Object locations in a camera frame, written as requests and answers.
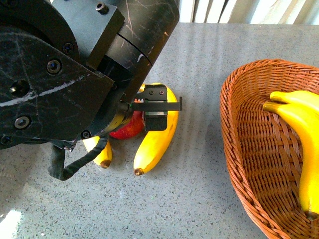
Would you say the black gripper finger view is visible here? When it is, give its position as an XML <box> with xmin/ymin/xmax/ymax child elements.
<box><xmin>144</xmin><ymin>117</ymin><xmax>167</xmax><ymax>131</ymax></box>

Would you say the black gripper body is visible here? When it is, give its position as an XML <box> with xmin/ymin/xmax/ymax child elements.
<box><xmin>129</xmin><ymin>84</ymin><xmax>182</xmax><ymax>116</ymax></box>

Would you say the yellow banana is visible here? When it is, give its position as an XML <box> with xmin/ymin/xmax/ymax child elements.
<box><xmin>270</xmin><ymin>90</ymin><xmax>319</xmax><ymax>107</ymax></box>
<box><xmin>263</xmin><ymin>102</ymin><xmax>319</xmax><ymax>221</ymax></box>
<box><xmin>133</xmin><ymin>82</ymin><xmax>179</xmax><ymax>176</ymax></box>
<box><xmin>83</xmin><ymin>136</ymin><xmax>113</xmax><ymax>168</ymax></box>

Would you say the brown wicker basket right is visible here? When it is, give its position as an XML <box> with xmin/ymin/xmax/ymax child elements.
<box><xmin>220</xmin><ymin>59</ymin><xmax>319</xmax><ymax>239</ymax></box>

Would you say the grey pleated curtain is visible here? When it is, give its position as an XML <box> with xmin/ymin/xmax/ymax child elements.
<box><xmin>176</xmin><ymin>0</ymin><xmax>319</xmax><ymax>25</ymax></box>

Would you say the black cable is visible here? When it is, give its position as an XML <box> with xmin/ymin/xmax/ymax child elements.
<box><xmin>48</xmin><ymin>135</ymin><xmax>109</xmax><ymax>181</ymax></box>

